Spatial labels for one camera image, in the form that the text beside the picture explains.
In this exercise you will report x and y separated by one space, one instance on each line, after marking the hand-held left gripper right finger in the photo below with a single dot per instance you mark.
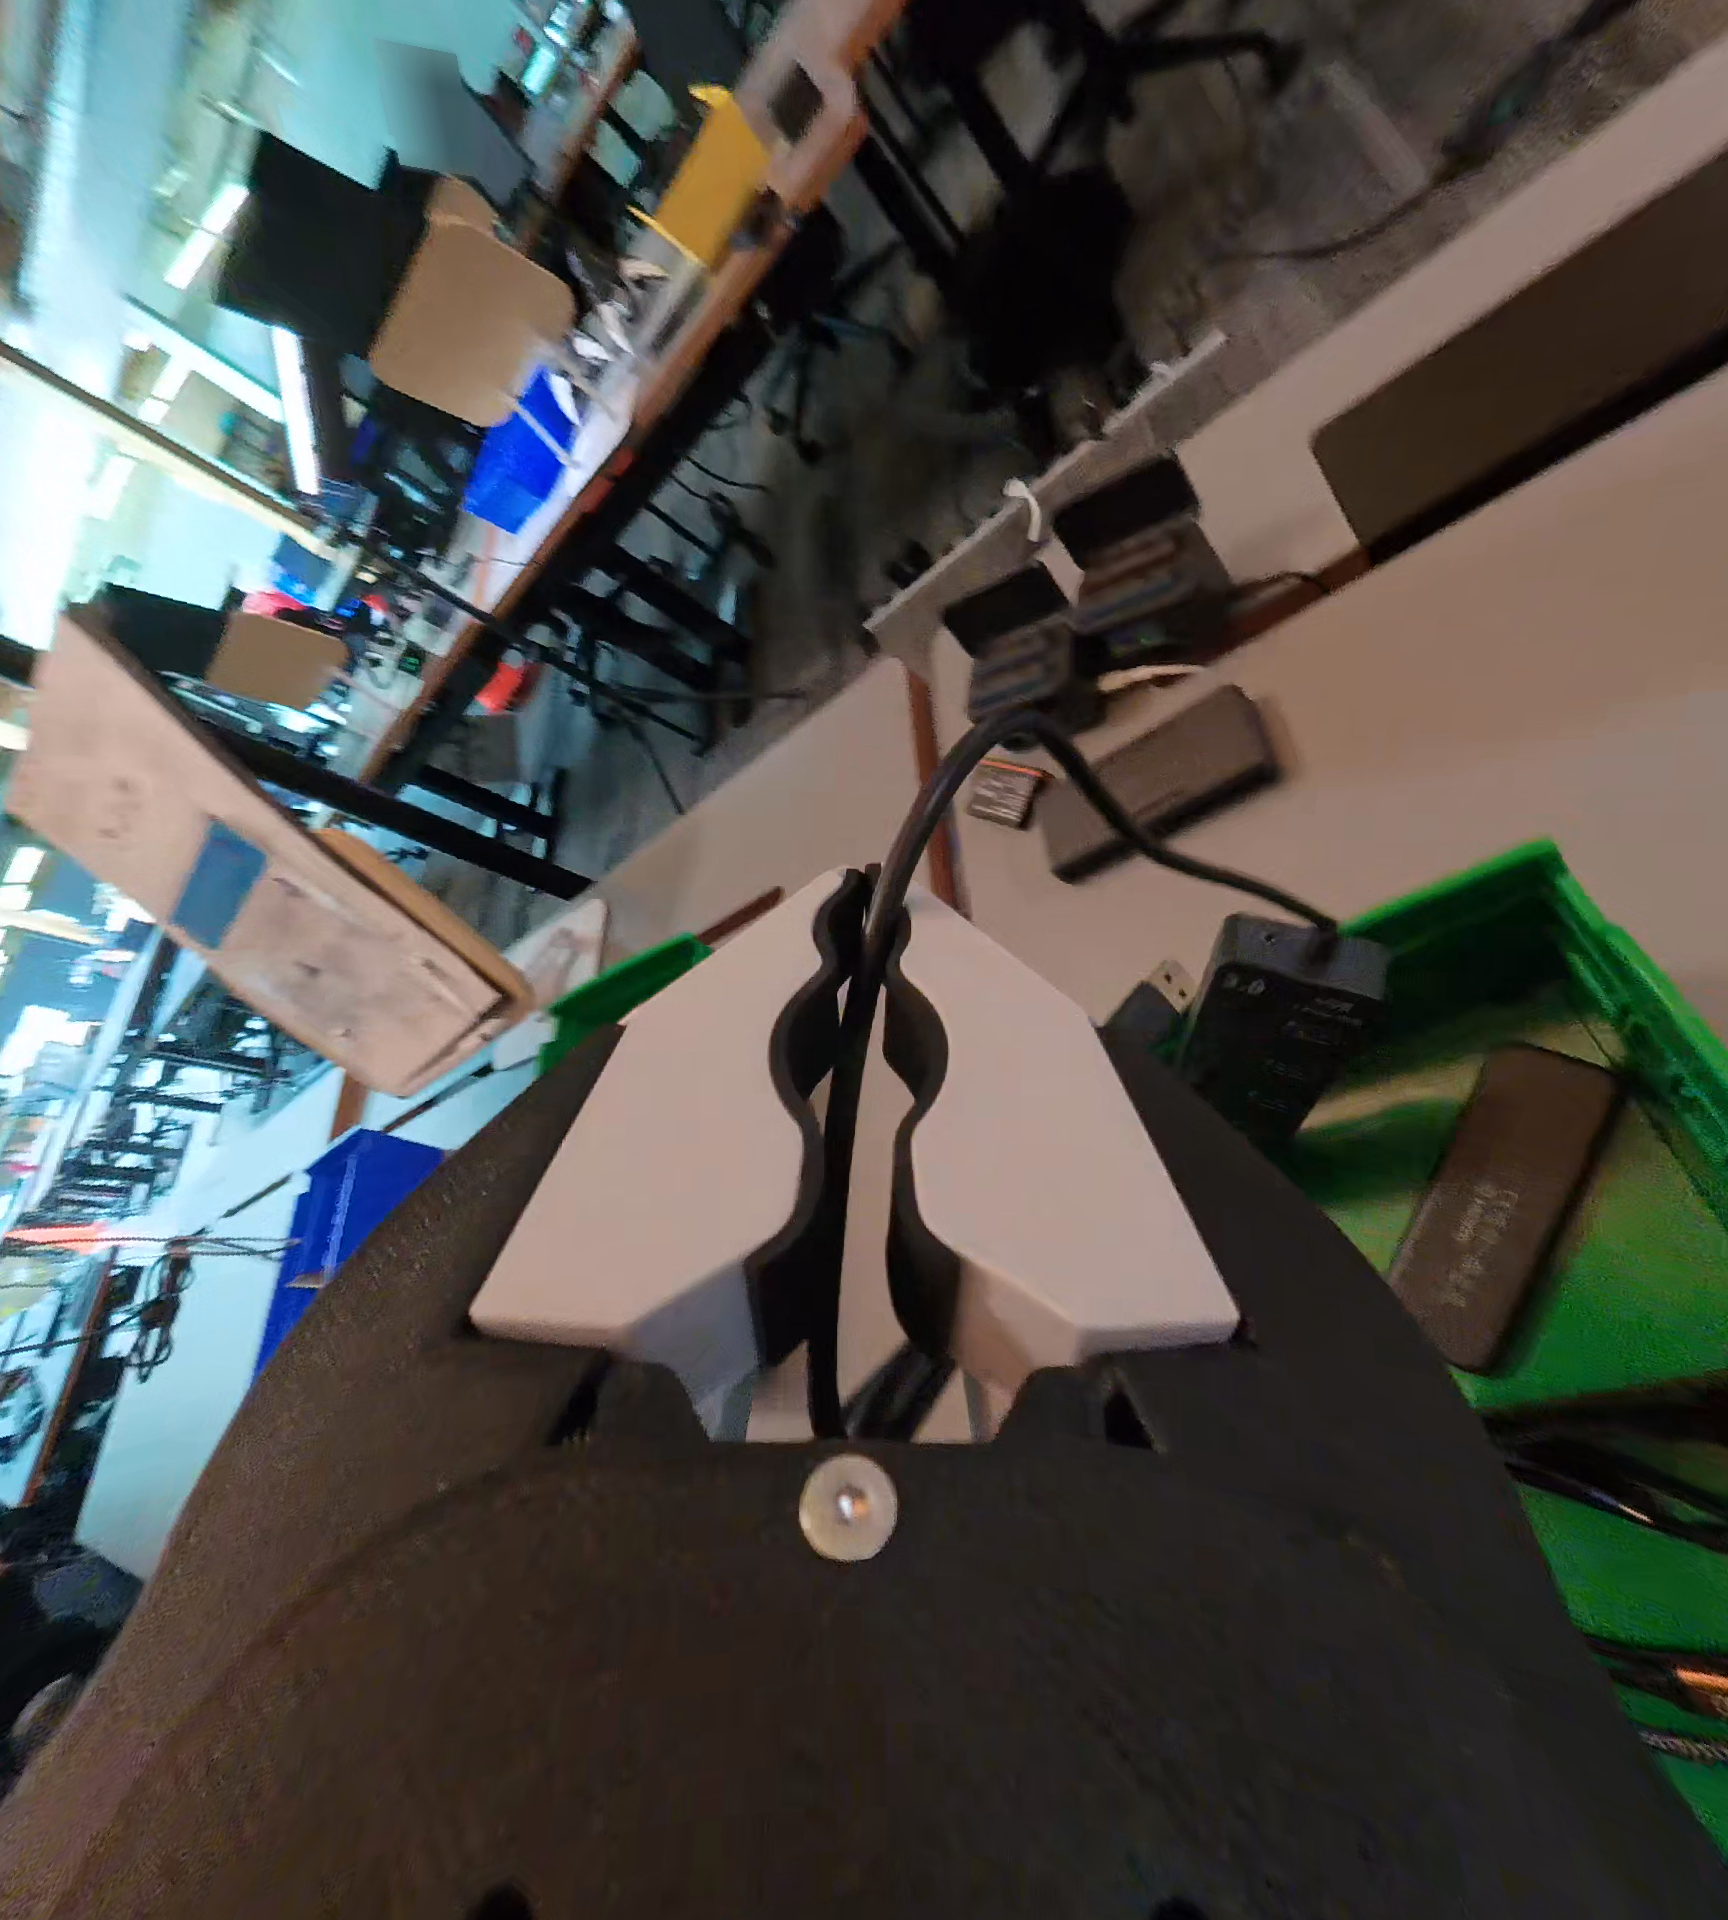
1044 1184

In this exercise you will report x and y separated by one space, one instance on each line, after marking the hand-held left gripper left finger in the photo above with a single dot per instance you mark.
654 1170

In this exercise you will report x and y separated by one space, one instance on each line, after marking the green plastic bin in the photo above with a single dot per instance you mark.
1628 1305

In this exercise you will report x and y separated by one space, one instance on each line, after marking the dark desk mat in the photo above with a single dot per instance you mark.
1555 360

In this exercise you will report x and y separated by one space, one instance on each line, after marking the black USB adapter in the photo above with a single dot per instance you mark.
1149 1005

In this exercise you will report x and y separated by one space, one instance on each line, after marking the blue plastic bin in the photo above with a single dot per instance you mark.
354 1214

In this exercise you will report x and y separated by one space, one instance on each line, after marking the small black orange card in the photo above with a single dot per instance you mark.
1011 792

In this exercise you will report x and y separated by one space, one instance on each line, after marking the black external drive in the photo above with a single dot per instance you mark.
1165 781

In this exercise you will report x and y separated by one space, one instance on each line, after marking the black rounded power bank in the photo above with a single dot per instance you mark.
1503 1200

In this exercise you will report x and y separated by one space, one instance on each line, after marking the wooden board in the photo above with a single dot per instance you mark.
278 900

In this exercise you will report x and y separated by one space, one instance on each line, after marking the black battery charger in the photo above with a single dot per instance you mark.
1022 644
1135 525

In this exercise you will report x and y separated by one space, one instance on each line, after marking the black and tan panel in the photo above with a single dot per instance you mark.
273 661
475 314

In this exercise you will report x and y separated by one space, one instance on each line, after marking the blue storage crate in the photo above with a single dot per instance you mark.
519 451

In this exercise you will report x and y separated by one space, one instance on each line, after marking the long wooden workbench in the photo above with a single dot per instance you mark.
608 435

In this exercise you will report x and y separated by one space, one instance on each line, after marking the black office chair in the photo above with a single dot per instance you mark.
1044 270

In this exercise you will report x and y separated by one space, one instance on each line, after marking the yellow plastic bin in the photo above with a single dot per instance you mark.
715 181

